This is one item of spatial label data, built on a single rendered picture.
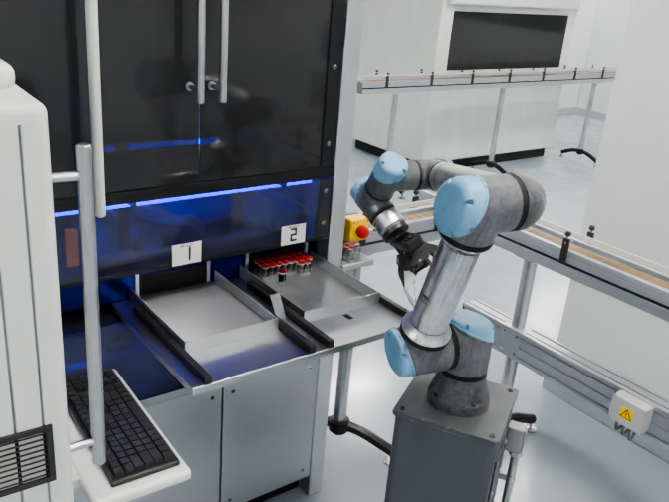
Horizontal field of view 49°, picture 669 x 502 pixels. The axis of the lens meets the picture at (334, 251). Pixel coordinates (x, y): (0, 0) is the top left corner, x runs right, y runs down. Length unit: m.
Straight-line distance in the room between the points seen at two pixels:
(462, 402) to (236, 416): 0.82
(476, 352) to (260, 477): 1.06
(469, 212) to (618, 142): 1.81
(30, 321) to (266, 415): 1.27
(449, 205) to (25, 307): 0.77
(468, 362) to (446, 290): 0.26
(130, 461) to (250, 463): 0.96
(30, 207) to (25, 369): 0.27
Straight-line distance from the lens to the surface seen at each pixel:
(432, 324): 1.59
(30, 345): 1.27
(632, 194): 3.12
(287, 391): 2.39
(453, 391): 1.78
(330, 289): 2.13
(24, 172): 1.17
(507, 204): 1.42
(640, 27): 3.09
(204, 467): 2.37
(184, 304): 2.01
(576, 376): 2.69
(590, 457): 3.21
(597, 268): 2.51
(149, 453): 1.56
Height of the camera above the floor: 1.77
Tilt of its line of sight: 22 degrees down
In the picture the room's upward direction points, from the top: 5 degrees clockwise
